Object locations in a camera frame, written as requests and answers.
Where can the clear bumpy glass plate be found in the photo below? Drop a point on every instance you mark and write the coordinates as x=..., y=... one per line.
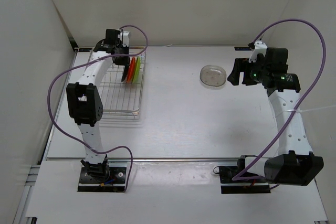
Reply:
x=213, y=85

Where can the black plate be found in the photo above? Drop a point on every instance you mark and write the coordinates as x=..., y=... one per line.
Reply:
x=125, y=73

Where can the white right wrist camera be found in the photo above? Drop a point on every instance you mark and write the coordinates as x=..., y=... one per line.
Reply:
x=257, y=47

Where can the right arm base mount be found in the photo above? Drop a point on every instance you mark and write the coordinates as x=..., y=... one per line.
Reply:
x=248, y=184

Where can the white zip tie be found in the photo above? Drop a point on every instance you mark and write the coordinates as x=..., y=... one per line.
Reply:
x=315, y=110

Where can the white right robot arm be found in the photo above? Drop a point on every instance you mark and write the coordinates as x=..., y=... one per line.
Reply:
x=295, y=163

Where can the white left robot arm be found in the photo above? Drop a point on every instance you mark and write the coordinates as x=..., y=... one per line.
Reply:
x=84, y=102

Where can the metal wire dish rack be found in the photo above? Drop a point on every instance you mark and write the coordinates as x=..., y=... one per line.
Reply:
x=121, y=100

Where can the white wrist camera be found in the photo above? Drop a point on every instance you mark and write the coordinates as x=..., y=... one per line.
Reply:
x=257, y=47
x=124, y=37

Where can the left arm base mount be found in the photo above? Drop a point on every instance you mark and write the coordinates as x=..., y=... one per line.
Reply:
x=115, y=182

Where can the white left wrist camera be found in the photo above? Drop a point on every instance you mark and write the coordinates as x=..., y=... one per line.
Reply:
x=124, y=37

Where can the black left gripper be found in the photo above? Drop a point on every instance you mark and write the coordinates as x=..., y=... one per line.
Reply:
x=125, y=61

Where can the green plate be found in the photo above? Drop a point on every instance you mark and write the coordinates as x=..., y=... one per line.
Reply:
x=136, y=70

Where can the orange plate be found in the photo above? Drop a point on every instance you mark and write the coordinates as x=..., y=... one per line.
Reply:
x=131, y=70

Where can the clear ribbed glass plate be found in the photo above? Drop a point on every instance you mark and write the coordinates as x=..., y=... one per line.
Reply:
x=213, y=74

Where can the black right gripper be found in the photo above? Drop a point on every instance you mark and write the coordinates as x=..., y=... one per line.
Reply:
x=242, y=65

